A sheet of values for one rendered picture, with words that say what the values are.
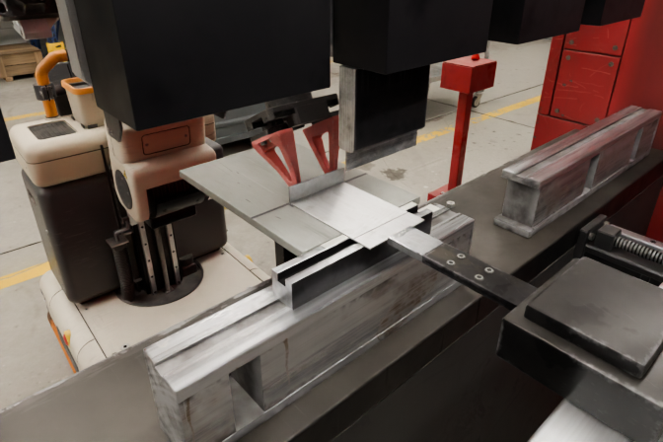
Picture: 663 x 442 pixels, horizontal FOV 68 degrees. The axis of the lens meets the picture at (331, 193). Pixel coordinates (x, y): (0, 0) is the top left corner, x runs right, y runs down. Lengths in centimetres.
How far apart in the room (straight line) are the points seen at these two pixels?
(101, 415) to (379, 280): 29
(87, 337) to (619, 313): 141
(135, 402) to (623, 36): 113
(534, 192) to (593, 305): 39
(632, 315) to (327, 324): 25
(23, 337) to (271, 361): 176
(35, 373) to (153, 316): 53
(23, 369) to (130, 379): 147
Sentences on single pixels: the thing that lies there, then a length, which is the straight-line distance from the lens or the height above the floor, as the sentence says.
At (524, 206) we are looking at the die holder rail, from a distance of 80.
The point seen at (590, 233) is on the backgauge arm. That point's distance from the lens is 89.
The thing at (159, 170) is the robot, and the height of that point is 79.
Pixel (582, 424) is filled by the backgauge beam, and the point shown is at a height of 98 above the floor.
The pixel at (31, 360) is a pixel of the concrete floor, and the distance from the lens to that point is 205.
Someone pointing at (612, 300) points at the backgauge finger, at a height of 103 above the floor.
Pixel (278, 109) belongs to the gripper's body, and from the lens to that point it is 55.
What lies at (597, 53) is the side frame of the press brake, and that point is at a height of 105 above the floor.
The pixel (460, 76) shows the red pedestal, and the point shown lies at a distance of 232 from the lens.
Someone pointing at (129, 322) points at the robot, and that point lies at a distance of 161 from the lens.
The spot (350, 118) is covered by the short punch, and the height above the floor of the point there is 113.
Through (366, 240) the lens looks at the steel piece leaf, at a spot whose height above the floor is 100.
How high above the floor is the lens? 127
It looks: 27 degrees down
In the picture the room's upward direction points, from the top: straight up
